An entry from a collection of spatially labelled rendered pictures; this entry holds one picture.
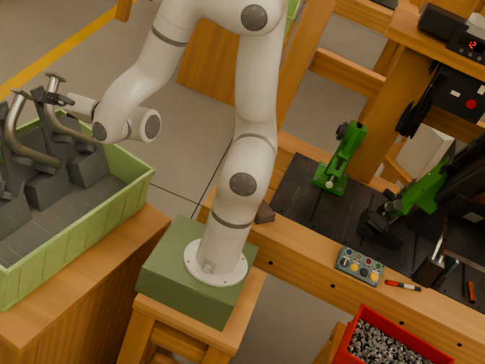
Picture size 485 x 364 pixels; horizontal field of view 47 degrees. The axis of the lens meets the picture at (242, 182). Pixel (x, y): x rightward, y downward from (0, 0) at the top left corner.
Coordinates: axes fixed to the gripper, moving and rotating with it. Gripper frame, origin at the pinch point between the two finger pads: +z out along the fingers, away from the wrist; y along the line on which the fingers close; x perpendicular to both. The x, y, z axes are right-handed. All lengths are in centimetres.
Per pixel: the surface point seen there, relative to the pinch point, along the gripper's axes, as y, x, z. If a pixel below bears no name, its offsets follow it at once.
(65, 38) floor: -177, -97, 208
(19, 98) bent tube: 3.6, 1.7, 11.1
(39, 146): -14.2, 10.6, 16.1
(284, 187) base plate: -81, -10, -37
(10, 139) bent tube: 1.1, 13.1, 10.9
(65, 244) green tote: -14.6, 34.9, -7.2
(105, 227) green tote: -31.3, 26.8, -4.9
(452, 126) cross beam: -105, -55, -85
